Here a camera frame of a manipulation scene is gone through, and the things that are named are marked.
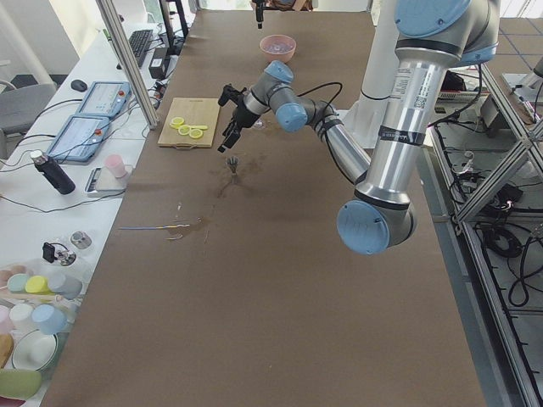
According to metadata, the pink cup on scale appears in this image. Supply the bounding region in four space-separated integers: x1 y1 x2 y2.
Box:
104 154 127 179

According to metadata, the black computer mouse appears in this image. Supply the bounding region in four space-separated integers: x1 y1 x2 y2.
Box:
70 80 87 92

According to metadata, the light blue cup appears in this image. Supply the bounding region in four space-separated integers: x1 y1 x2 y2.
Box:
31 304 68 335

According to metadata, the pink bowl of ice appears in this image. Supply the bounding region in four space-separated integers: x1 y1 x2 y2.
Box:
259 35 297 64

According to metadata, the grey kitchen scale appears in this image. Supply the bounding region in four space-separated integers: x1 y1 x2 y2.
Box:
84 165 134 198

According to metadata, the small steel cup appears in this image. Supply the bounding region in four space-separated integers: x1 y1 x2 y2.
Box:
70 231 92 250

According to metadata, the black water bottle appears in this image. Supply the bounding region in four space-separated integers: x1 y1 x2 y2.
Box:
30 149 76 195

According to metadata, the steel cocktail jigger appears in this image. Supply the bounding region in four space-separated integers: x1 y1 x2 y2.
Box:
226 156 239 183

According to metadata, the bamboo cutting board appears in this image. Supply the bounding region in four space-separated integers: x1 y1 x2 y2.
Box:
158 98 220 149

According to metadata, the white green rimmed plate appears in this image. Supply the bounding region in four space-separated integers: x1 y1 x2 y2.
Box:
12 330 59 371

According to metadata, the aluminium frame post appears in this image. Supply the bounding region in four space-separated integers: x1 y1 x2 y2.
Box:
96 0 159 130

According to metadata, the yellow cup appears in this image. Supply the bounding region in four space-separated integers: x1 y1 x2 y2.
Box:
25 275 53 295

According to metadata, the clear wine glass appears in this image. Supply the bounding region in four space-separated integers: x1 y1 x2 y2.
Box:
253 119 266 130

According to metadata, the blue teach pendant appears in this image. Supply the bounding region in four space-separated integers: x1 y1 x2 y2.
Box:
76 81 132 119
47 114 111 164

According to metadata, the black keyboard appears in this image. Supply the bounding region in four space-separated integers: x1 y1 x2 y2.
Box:
128 29 154 67

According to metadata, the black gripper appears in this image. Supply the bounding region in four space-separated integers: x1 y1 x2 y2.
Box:
217 0 265 153

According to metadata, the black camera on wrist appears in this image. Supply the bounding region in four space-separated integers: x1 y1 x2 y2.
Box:
218 84 247 107

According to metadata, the yellow lemon slice far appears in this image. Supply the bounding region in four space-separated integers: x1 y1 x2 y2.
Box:
170 116 185 129

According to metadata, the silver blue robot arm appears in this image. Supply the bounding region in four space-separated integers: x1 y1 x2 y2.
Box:
218 1 500 255

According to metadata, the yellow lemon slice near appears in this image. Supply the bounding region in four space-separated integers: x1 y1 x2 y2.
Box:
189 129 204 139

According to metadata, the yellow lemon slice middle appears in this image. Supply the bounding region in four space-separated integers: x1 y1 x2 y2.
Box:
177 125 192 136

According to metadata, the yellow lemon slice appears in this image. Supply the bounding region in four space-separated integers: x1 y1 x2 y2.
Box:
170 116 185 129
189 129 204 139
177 125 192 136

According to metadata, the blue teach pendant far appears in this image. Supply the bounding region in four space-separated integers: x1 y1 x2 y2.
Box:
76 81 132 119

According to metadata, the blue teach pendant near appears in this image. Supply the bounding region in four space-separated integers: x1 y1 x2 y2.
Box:
47 114 111 164

